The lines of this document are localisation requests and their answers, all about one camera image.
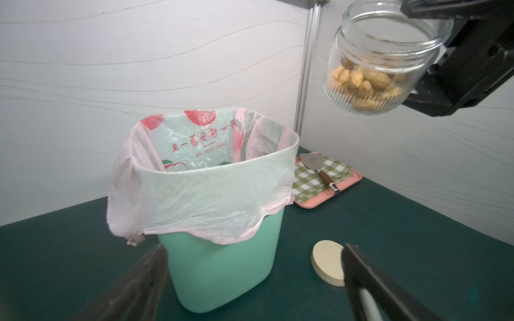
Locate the mint green trash bin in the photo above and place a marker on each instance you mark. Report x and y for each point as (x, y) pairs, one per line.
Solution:
(207, 275)

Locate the green white checkered cloth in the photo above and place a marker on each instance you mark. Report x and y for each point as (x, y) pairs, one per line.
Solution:
(307, 183)

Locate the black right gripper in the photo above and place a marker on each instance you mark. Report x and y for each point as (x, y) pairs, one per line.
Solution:
(478, 59)

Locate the steel spatula wooden handle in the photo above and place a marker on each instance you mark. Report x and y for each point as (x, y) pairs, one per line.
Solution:
(315, 162)

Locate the pink white plastic bin bag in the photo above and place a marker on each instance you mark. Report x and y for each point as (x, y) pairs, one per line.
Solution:
(214, 174)

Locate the pink plastic tray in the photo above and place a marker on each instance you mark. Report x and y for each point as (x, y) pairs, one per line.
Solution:
(342, 186)

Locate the beige jar lid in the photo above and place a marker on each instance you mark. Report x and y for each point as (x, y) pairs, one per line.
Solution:
(326, 262)

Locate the glass peanut jar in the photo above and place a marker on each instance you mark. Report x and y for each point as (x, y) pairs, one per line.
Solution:
(379, 55)

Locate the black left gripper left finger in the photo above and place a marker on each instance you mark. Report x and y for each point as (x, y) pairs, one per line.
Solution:
(135, 296)

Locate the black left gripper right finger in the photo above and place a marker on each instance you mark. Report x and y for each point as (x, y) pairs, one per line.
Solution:
(371, 291)

